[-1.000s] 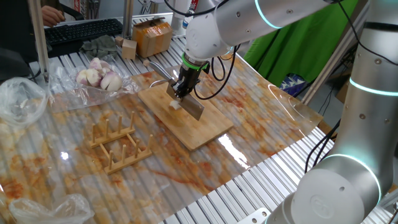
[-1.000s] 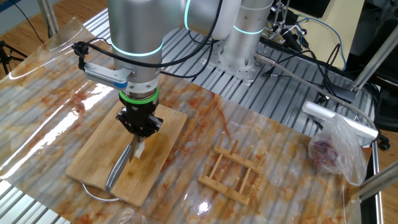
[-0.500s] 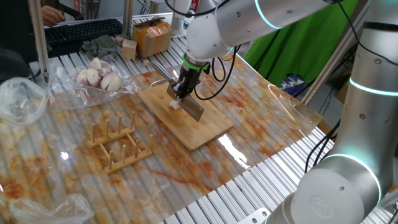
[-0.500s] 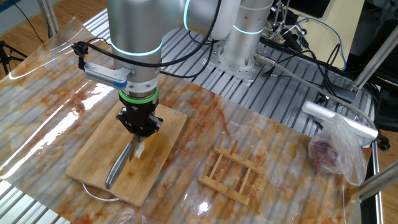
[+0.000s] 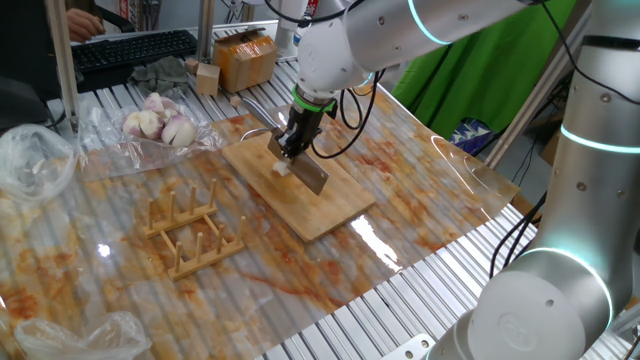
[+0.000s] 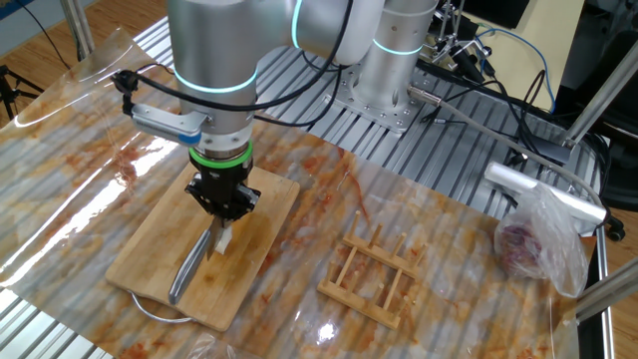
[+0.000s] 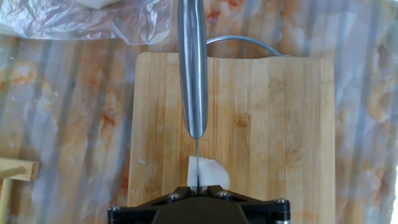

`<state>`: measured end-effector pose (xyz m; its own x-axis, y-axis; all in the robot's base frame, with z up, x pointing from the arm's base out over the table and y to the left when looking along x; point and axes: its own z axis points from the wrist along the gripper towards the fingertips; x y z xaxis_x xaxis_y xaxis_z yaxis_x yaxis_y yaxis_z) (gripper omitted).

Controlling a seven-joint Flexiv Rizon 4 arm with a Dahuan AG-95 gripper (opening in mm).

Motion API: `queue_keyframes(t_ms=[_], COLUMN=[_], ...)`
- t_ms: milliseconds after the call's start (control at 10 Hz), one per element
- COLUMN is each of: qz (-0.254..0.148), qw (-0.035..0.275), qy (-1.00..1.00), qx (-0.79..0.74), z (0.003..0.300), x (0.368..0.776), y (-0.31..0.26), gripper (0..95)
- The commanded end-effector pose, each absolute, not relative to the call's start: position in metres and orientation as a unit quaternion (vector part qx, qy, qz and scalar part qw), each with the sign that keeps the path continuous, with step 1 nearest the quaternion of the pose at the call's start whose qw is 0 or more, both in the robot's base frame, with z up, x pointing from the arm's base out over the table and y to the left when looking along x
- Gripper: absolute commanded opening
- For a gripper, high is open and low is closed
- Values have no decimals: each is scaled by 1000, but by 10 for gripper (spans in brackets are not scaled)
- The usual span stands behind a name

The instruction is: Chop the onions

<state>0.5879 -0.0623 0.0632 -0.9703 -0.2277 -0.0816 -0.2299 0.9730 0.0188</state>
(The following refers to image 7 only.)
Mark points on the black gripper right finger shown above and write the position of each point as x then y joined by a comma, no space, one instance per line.
264,211

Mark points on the bamboo cutting board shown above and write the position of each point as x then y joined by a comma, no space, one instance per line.
264,124

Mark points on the wooden peg rack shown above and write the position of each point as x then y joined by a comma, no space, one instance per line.
31,171

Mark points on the clear plastic bag with onions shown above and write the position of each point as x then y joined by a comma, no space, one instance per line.
46,25

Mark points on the marble pattern plastic mat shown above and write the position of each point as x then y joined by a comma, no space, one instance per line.
357,93

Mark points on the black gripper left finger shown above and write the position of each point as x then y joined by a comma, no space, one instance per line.
136,211

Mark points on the steel cleaver knife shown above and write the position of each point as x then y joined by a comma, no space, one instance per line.
192,77

